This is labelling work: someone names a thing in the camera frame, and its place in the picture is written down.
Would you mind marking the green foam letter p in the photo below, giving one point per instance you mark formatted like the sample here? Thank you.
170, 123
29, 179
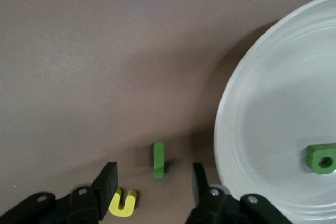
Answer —
312, 155

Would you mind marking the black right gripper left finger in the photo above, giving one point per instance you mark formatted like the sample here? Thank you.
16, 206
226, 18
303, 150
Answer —
105, 195

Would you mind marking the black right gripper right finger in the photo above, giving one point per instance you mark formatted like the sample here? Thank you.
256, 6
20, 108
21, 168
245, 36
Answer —
210, 208

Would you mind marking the yellow foam letter u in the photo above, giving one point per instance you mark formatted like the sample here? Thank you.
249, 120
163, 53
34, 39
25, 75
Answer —
123, 212

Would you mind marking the green foam letter i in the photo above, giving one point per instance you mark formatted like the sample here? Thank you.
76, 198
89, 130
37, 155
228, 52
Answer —
158, 161

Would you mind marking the beige plate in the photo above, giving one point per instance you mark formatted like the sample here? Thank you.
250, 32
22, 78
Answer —
275, 90

